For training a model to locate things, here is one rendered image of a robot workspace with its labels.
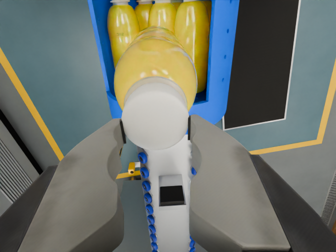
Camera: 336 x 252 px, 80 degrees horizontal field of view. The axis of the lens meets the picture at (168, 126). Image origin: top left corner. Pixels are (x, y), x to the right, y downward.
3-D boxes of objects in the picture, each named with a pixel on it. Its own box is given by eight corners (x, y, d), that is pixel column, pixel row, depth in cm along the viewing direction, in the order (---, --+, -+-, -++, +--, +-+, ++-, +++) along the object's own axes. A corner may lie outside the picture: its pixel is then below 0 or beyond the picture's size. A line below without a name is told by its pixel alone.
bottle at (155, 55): (152, 13, 26) (146, 23, 10) (191, 50, 29) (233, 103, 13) (121, 55, 29) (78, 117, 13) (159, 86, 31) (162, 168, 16)
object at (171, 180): (158, 179, 87) (159, 211, 74) (158, 172, 85) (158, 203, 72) (181, 178, 87) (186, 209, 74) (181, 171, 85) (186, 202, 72)
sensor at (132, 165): (130, 167, 87) (128, 175, 83) (129, 161, 85) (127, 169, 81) (148, 165, 87) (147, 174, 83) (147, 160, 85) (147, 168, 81)
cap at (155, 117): (151, 66, 12) (150, 75, 10) (198, 105, 13) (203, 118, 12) (113, 112, 13) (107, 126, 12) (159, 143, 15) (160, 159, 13)
